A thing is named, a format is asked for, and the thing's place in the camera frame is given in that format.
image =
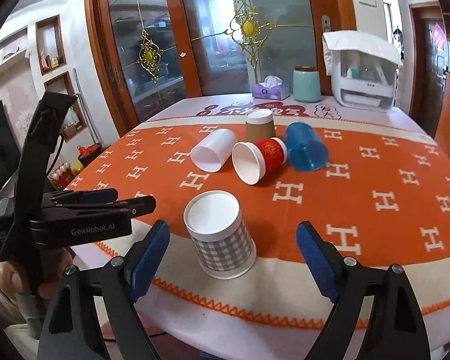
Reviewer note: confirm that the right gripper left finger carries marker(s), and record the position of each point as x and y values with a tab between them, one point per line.
71	329

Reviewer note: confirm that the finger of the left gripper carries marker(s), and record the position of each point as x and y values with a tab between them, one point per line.
132	207
102	196

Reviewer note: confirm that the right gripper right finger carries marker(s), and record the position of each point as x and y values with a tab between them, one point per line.
395	328

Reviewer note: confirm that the grey checked paper cup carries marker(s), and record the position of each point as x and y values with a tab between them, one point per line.
221	239

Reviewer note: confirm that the white plastic cup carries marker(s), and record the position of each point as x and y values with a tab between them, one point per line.
212	152

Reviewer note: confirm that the red paper cup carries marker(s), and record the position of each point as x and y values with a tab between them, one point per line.
254	160

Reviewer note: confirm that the brown sleeve paper cup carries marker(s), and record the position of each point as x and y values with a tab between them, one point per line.
259	125

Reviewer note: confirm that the blue plastic cup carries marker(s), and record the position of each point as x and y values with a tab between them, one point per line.
306	152

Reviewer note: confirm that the person's left hand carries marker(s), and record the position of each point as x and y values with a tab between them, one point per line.
13	280

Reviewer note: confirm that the orange H-pattern table cloth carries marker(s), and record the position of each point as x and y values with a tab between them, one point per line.
382	198

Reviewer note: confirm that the glass sliding door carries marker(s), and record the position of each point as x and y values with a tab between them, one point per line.
151	54

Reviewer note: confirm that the purple tissue box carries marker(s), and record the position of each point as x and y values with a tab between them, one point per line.
272	88

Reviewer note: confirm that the mint green canister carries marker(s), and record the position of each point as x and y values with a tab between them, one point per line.
306	84

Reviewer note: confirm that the white countertop appliance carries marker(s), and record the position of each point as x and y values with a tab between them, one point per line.
363	81

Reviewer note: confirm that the white cloth cover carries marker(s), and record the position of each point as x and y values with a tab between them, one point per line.
358	41

